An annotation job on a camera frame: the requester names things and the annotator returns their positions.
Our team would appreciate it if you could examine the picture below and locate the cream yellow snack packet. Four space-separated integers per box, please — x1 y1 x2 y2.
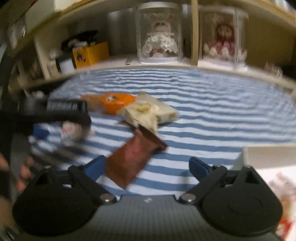
116 92 179 133

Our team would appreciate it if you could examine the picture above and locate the pink dress doll case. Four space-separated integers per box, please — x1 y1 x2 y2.
199 4 249 69

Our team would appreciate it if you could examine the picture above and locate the orange snack packet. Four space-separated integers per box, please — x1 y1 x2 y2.
80 93 136 115

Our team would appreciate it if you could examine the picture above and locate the white tray box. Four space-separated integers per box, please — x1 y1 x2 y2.
233 146 296 241

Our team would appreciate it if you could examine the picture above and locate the wooden headboard shelf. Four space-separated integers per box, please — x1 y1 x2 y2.
1 1 295 90

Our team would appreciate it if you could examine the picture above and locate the white cylindrical cup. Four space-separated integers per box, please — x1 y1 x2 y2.
58 59 75 74

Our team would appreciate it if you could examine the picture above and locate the brown snack packet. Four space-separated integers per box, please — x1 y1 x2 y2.
105 125 168 189

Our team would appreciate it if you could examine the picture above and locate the white dress doll case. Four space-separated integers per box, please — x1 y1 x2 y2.
135 1 183 65

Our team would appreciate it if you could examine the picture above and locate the person left hand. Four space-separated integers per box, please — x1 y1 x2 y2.
1 154 34 193

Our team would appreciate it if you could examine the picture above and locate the white cartoon snack packet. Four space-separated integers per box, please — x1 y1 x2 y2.
61 121 95 145

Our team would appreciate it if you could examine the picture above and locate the yellow cardboard box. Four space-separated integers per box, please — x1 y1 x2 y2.
73 42 109 69

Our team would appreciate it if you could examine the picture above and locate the blue white striped blanket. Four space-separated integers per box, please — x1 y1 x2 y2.
28 67 296 202

